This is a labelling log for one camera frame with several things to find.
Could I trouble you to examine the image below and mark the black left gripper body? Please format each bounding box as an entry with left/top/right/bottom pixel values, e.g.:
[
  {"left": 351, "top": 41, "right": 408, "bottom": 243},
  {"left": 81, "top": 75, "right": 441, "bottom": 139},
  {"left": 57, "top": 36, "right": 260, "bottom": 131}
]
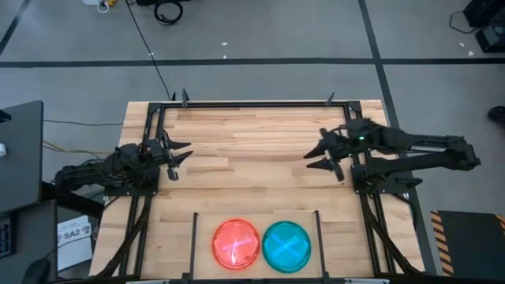
[{"left": 148, "top": 132, "right": 175, "bottom": 169}]

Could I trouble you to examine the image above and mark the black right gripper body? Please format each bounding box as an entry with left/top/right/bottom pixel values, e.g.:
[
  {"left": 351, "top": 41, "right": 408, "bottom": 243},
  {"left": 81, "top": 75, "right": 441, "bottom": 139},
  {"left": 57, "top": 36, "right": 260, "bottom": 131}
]
[{"left": 321, "top": 120, "right": 366, "bottom": 161}]

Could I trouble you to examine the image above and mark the white sheet marked SA2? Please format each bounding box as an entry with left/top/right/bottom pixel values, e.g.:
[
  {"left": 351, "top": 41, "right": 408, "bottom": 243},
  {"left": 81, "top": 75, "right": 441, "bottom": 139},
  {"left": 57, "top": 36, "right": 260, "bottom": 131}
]
[{"left": 57, "top": 215, "right": 94, "bottom": 273}]

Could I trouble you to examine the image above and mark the dark grey desk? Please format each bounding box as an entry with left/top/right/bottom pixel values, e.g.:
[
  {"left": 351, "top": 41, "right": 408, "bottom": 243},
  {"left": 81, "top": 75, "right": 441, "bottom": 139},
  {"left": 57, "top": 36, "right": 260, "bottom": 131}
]
[{"left": 0, "top": 100, "right": 44, "bottom": 214}]

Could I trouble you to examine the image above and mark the person's shoe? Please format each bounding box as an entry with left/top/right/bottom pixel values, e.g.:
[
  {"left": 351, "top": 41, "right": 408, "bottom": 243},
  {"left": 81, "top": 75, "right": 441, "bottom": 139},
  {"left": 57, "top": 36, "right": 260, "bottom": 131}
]
[{"left": 487, "top": 105, "right": 505, "bottom": 124}]

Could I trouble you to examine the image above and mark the dark grey cabinet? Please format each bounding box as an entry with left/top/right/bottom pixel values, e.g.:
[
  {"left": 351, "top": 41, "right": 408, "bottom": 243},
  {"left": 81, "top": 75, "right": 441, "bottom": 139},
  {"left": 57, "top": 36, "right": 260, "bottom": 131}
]
[{"left": 0, "top": 199, "right": 59, "bottom": 284}]

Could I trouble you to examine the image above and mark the black platform with hazard stripes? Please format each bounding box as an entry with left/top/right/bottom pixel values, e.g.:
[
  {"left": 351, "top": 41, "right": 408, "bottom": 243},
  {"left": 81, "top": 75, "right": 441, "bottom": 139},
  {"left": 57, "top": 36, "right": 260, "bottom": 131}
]
[{"left": 429, "top": 210, "right": 505, "bottom": 278}]

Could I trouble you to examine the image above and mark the dark rounded object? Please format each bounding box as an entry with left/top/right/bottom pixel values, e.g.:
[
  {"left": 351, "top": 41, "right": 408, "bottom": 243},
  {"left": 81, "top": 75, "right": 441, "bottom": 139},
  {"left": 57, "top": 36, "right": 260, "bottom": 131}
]
[{"left": 20, "top": 258, "right": 52, "bottom": 284}]

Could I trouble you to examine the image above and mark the black equipment case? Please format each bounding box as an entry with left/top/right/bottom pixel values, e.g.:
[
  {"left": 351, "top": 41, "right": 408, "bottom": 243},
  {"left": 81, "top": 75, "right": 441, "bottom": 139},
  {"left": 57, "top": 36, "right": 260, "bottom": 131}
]
[
  {"left": 463, "top": 0, "right": 505, "bottom": 28},
  {"left": 475, "top": 23, "right": 505, "bottom": 54}
]

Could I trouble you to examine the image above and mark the black panel with buttons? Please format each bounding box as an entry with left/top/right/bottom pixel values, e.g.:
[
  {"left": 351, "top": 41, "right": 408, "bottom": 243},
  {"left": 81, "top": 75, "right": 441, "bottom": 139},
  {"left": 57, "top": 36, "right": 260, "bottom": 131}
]
[{"left": 0, "top": 212, "right": 16, "bottom": 260}]

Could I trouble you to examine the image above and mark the long black floor cable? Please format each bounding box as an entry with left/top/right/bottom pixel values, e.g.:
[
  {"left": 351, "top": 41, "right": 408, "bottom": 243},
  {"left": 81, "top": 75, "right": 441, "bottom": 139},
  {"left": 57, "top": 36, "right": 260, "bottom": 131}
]
[{"left": 125, "top": 0, "right": 177, "bottom": 102}]

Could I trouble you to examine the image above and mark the black metal table frame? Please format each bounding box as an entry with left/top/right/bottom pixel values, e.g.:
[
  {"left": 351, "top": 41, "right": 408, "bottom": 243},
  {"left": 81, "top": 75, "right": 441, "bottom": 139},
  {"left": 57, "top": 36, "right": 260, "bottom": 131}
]
[{"left": 94, "top": 88, "right": 423, "bottom": 284}]

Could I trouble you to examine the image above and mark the coiled black cable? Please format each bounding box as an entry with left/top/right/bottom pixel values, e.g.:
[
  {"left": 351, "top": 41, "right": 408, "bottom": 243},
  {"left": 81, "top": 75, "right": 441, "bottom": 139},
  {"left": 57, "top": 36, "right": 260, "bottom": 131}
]
[{"left": 152, "top": 0, "right": 185, "bottom": 27}]

